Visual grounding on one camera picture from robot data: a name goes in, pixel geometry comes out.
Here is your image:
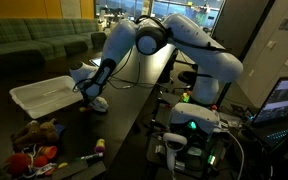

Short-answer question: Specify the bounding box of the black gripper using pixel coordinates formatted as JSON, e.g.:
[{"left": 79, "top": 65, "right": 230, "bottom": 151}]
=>
[{"left": 78, "top": 87, "right": 97, "bottom": 107}]

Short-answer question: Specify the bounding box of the white terry towel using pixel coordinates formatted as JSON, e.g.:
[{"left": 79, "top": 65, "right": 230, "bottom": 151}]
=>
[{"left": 89, "top": 96, "right": 110, "bottom": 113}]

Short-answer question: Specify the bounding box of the white plastic container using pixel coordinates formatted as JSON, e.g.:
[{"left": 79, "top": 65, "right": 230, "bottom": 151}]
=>
[{"left": 9, "top": 75, "right": 85, "bottom": 120}]

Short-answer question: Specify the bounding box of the blue toy piece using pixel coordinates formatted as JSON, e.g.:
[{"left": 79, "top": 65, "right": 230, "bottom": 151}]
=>
[{"left": 53, "top": 123, "right": 67, "bottom": 136}]

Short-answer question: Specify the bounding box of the yellow purple toy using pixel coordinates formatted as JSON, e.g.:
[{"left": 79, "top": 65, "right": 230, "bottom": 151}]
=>
[{"left": 93, "top": 138, "right": 107, "bottom": 154}]

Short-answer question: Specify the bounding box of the marker pen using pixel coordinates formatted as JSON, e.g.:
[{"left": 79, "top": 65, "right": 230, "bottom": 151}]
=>
[{"left": 75, "top": 152, "right": 104, "bottom": 162}]

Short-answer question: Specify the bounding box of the black eraser block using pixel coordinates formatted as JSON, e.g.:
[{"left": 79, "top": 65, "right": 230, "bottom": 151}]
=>
[
  {"left": 50, "top": 159, "right": 89, "bottom": 180},
  {"left": 69, "top": 160, "right": 107, "bottom": 180}
]

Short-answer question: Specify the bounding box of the red ball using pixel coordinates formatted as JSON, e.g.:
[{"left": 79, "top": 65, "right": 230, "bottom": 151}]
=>
[{"left": 5, "top": 152, "right": 32, "bottom": 178}]

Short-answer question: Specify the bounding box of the black chair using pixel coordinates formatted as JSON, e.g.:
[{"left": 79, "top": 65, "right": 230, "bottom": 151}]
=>
[
  {"left": 0, "top": 49, "right": 47, "bottom": 78},
  {"left": 91, "top": 31, "right": 108, "bottom": 48},
  {"left": 63, "top": 41, "right": 89, "bottom": 56}
]

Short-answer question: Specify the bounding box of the green plaid sofa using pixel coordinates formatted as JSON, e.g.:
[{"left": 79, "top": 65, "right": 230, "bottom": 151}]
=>
[{"left": 0, "top": 18, "right": 100, "bottom": 79}]

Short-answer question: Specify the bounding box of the small green toy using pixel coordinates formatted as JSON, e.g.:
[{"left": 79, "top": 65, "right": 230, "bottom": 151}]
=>
[{"left": 181, "top": 92, "right": 191, "bottom": 103}]

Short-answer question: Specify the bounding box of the black office stool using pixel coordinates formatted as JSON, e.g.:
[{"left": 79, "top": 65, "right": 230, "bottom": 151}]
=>
[{"left": 177, "top": 70, "right": 200, "bottom": 88}]

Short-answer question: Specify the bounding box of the white VR controller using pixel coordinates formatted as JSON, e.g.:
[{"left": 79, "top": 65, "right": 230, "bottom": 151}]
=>
[{"left": 162, "top": 132, "right": 188, "bottom": 173}]

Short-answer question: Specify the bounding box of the white VR headset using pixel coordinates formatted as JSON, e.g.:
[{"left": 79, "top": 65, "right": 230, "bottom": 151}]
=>
[{"left": 167, "top": 102, "right": 221, "bottom": 136}]

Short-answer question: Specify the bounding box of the open laptop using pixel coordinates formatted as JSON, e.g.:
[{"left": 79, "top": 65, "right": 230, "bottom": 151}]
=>
[{"left": 250, "top": 76, "right": 288, "bottom": 161}]

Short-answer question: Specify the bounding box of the thin black cable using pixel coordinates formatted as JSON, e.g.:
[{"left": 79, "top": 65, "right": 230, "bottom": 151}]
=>
[{"left": 107, "top": 75, "right": 156, "bottom": 90}]

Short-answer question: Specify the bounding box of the white light switch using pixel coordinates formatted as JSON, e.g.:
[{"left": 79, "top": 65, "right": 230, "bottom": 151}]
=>
[{"left": 266, "top": 39, "right": 277, "bottom": 50}]

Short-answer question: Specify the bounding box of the grey wall sign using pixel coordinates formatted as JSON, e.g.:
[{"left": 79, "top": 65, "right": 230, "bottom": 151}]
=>
[{"left": 278, "top": 18, "right": 288, "bottom": 31}]

